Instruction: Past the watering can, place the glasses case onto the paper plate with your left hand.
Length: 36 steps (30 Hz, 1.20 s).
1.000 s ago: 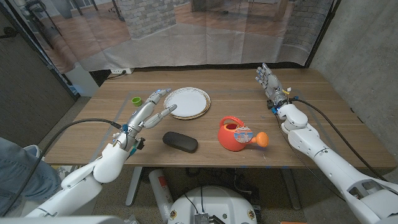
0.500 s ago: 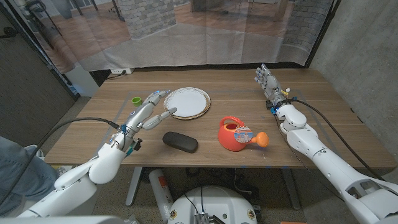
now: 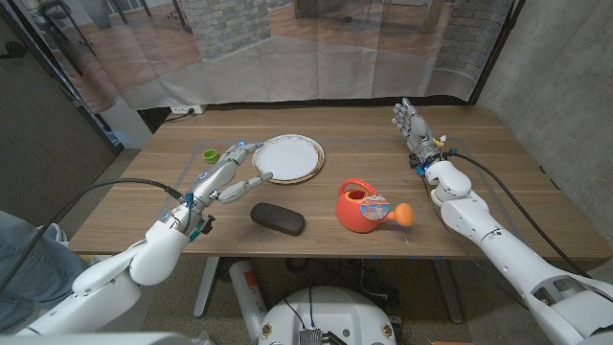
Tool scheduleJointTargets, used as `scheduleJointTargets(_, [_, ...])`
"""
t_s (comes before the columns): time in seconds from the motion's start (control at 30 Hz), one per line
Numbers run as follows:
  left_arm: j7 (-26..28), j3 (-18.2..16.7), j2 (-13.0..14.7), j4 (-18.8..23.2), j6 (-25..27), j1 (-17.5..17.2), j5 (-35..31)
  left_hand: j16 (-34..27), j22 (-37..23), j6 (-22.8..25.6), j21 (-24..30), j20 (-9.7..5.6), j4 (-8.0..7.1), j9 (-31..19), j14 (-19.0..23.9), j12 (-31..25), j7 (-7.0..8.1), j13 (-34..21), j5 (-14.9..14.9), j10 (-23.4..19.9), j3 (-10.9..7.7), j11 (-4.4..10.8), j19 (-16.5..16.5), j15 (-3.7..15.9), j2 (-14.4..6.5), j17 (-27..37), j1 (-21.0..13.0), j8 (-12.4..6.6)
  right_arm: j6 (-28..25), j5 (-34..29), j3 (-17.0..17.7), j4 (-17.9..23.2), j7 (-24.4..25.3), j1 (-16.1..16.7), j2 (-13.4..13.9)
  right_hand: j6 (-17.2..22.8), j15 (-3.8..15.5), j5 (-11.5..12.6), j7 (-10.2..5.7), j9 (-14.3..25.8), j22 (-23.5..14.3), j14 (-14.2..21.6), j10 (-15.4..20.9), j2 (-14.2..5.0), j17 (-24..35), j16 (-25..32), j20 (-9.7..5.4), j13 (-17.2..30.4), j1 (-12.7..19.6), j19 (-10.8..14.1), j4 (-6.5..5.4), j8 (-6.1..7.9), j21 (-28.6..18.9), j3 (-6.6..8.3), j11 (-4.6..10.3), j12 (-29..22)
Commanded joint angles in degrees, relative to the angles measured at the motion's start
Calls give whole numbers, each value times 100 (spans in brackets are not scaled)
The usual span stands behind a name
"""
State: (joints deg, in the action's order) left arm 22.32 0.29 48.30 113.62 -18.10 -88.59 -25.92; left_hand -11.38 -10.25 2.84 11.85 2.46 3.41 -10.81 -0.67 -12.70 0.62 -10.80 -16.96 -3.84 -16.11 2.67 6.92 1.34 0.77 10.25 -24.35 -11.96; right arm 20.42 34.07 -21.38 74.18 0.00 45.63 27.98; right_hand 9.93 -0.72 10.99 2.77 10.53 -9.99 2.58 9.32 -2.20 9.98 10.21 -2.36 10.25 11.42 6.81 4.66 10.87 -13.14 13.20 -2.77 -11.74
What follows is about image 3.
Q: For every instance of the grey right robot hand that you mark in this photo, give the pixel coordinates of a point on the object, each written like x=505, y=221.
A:
x=419, y=131

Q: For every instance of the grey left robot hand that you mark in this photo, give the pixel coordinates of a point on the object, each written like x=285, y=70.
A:
x=215, y=179

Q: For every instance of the dark grey glasses case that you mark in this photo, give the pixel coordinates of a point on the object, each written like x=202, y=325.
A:
x=278, y=219

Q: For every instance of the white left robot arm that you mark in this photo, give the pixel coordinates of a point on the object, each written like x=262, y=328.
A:
x=153, y=249

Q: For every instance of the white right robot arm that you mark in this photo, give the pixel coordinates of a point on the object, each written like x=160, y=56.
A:
x=507, y=259

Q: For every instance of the white robot shoulder cover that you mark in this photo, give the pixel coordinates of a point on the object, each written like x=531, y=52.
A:
x=96, y=339

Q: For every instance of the white paper plate gold rim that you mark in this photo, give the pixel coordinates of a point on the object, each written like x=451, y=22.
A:
x=289, y=160

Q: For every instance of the orange toy watering can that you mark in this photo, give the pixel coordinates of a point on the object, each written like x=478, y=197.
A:
x=354, y=213

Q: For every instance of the small green cup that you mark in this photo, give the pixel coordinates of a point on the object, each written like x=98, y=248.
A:
x=209, y=156

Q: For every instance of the white power strip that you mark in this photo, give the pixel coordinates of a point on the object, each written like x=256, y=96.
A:
x=184, y=109

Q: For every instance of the white cabinet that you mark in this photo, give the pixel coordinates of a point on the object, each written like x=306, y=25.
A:
x=127, y=127

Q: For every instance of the grey table leg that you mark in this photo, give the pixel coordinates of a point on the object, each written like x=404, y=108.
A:
x=206, y=287
x=449, y=292

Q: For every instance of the black backdrop stand pole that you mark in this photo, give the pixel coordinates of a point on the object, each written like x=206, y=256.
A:
x=96, y=120
x=495, y=52

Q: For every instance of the white cylinder orange label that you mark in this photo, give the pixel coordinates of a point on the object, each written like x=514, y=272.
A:
x=246, y=297

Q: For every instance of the printed room backdrop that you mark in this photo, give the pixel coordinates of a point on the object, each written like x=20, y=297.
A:
x=287, y=57

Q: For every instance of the white round robot torso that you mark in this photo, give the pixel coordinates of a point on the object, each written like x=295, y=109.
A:
x=330, y=316

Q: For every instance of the person in blue jeans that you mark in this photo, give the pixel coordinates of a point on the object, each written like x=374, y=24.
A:
x=33, y=268

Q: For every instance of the black wall hook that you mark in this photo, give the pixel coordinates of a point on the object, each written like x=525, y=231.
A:
x=14, y=49

